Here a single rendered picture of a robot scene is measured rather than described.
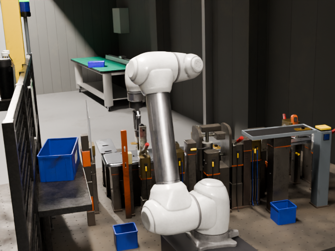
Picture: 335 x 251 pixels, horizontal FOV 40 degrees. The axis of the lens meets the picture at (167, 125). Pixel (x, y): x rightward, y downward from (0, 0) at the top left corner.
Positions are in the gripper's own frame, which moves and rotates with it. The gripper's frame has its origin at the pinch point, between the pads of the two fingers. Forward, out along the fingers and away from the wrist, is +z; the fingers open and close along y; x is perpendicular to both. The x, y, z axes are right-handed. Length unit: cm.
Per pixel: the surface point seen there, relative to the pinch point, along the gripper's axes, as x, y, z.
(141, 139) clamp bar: 1.1, -16.5, -2.9
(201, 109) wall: -176, 420, 89
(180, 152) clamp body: -18.4, -23.0, 4.6
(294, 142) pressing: -93, -9, 11
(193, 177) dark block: -24.7, -24.7, 19.1
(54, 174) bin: 47, -33, 5
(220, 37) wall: -186, 359, -25
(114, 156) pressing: 13.5, 3.0, 11.5
